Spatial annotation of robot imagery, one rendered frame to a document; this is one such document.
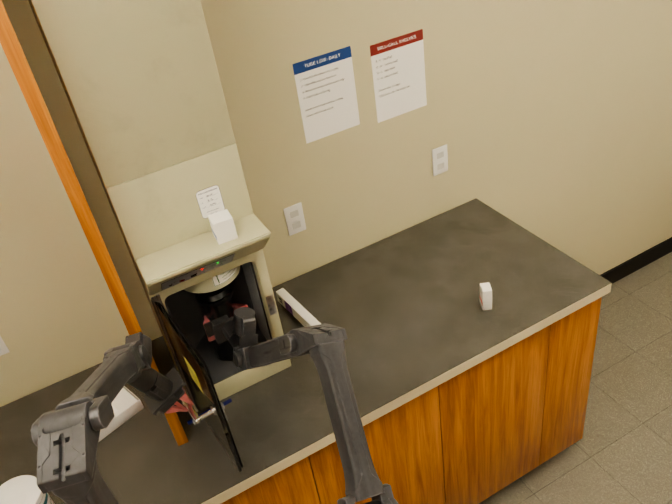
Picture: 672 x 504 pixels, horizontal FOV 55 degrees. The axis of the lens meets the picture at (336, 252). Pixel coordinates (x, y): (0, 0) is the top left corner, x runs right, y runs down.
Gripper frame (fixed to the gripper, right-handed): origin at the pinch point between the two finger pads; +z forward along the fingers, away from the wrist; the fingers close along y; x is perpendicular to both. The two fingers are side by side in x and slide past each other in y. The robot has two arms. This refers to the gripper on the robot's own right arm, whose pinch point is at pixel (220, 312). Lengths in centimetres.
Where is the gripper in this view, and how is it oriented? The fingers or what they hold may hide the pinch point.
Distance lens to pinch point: 193.6
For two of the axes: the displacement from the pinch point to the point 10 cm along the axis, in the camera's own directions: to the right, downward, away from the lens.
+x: 1.4, 8.3, 5.4
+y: -8.6, 3.7, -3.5
